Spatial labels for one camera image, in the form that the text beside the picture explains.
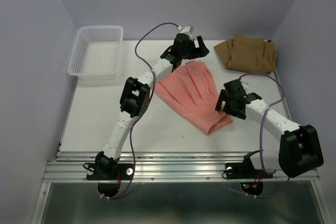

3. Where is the pink skirt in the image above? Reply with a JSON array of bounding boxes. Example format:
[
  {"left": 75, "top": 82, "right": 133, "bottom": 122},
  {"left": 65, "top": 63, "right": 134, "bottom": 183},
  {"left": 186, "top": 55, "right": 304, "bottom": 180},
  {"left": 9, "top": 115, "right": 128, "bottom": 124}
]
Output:
[{"left": 154, "top": 61, "right": 233, "bottom": 135}]

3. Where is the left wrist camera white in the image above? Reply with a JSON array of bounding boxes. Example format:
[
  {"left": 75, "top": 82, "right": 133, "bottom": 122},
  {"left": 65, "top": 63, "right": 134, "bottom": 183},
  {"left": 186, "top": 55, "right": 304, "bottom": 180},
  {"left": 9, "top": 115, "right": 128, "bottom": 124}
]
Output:
[{"left": 177, "top": 25, "right": 194, "bottom": 34}]

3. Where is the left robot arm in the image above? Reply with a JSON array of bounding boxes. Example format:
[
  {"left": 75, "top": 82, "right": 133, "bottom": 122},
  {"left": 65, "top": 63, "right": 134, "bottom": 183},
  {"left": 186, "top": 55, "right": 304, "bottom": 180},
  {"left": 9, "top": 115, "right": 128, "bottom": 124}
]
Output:
[{"left": 92, "top": 32, "right": 209, "bottom": 179}]

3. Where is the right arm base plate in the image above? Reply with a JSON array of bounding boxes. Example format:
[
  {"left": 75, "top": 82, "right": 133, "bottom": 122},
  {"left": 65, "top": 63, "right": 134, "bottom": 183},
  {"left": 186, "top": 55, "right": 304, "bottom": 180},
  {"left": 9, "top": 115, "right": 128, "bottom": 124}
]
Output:
[{"left": 222, "top": 163, "right": 246, "bottom": 179}]

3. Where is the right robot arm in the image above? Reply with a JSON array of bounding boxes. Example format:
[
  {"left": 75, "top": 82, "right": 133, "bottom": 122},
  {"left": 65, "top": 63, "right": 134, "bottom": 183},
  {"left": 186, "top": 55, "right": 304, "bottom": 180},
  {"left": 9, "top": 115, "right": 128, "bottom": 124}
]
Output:
[{"left": 215, "top": 79, "right": 324, "bottom": 179}]

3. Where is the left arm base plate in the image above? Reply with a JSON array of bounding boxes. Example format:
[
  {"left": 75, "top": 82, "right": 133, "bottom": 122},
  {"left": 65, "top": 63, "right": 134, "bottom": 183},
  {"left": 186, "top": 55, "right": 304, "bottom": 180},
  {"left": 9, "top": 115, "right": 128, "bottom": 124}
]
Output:
[{"left": 83, "top": 163, "right": 134, "bottom": 181}]

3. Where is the tan brown skirt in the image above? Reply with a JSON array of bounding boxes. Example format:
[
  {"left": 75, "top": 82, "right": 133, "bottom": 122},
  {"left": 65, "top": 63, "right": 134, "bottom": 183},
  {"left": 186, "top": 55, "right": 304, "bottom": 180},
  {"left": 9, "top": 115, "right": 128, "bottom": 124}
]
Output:
[{"left": 214, "top": 34, "right": 277, "bottom": 73}]

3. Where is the aluminium mounting rail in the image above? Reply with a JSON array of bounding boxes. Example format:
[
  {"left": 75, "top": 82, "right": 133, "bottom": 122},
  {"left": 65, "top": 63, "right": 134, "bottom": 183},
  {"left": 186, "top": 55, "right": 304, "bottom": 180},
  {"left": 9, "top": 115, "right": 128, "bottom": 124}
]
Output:
[{"left": 41, "top": 152, "right": 320, "bottom": 184}]

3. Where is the white perforated plastic basket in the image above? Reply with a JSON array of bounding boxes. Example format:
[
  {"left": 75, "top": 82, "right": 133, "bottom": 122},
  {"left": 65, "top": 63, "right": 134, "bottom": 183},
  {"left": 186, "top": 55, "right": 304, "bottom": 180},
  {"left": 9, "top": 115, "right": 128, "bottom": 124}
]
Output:
[{"left": 67, "top": 25, "right": 123, "bottom": 80}]

